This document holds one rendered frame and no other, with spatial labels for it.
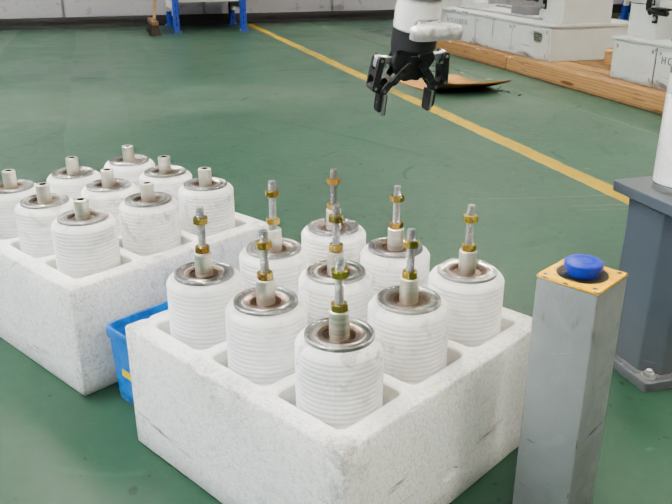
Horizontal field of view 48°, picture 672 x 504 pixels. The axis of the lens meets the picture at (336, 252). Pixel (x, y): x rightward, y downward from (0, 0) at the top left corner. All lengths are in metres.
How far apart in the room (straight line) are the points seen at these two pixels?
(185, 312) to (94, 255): 0.28
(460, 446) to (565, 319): 0.22
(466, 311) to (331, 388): 0.24
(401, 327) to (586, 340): 0.20
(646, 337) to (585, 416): 0.40
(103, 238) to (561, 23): 3.40
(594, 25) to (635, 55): 0.73
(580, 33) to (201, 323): 3.60
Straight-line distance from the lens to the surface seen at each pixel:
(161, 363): 0.97
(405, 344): 0.86
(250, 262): 1.01
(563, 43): 4.29
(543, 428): 0.90
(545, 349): 0.85
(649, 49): 3.61
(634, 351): 1.28
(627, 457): 1.12
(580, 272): 0.82
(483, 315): 0.96
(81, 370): 1.21
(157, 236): 1.25
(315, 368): 0.78
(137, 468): 1.06
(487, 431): 0.99
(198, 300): 0.93
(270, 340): 0.86
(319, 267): 0.97
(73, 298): 1.16
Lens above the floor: 0.63
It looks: 22 degrees down
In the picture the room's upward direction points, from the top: straight up
